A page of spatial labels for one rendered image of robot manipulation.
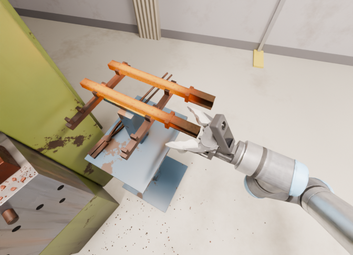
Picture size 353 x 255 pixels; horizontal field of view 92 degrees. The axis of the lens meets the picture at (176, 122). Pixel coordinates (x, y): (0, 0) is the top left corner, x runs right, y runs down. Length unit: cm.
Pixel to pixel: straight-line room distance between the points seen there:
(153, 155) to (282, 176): 48
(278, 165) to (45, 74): 77
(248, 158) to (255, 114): 148
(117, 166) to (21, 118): 38
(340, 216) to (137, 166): 62
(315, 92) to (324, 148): 71
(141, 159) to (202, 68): 170
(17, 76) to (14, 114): 14
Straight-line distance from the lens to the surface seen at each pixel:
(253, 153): 49
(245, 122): 184
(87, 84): 67
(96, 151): 82
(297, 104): 225
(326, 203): 59
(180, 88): 58
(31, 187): 75
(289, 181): 52
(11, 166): 73
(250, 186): 63
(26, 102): 79
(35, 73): 75
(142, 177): 73
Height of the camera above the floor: 146
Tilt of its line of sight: 59 degrees down
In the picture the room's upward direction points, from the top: straight up
